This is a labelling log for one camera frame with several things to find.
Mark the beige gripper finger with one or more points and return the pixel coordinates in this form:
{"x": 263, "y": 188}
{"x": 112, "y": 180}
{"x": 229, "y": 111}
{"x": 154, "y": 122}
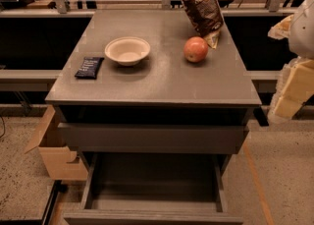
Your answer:
{"x": 294, "y": 87}
{"x": 281, "y": 30}

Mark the red apple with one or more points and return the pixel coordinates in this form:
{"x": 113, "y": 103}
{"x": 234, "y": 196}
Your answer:
{"x": 195, "y": 49}

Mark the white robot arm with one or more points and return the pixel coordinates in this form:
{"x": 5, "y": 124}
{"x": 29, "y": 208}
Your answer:
{"x": 301, "y": 38}

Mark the grey drawer cabinet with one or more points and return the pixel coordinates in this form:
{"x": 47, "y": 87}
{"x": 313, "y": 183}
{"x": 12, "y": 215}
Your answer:
{"x": 163, "y": 88}

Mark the open grey middle drawer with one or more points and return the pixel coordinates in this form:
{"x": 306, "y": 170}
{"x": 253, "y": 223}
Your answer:
{"x": 153, "y": 189}

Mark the grey top drawer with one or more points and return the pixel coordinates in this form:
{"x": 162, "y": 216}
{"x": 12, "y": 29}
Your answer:
{"x": 153, "y": 138}

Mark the brown chip bag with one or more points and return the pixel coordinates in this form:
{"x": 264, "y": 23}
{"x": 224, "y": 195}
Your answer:
{"x": 206, "y": 18}

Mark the white paper bowl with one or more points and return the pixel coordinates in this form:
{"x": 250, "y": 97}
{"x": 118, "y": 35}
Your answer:
{"x": 127, "y": 51}

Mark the dark blue snack packet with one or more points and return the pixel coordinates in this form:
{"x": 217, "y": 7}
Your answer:
{"x": 89, "y": 68}

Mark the cardboard box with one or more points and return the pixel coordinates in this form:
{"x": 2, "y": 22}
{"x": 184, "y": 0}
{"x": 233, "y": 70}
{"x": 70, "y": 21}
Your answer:
{"x": 61, "y": 163}

